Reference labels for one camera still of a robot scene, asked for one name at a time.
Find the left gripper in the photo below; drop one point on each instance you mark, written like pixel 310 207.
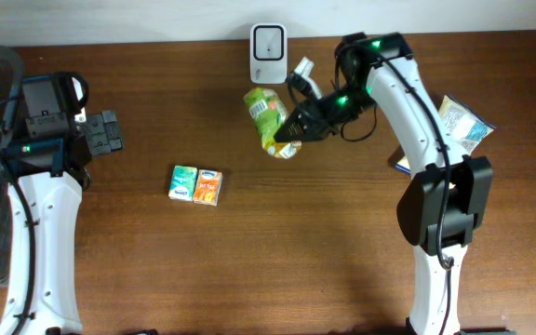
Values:
pixel 107 131

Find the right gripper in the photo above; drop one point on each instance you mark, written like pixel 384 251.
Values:
pixel 293 121

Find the green yellow snack packet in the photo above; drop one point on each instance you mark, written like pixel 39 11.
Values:
pixel 269 114

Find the orange tissue pack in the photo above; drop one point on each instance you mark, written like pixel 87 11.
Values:
pixel 207 188

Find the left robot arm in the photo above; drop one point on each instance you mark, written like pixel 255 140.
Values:
pixel 45 167

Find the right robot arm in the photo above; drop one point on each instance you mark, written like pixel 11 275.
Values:
pixel 449 189

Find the white barcode scanner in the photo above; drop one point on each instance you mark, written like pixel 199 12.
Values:
pixel 268 53

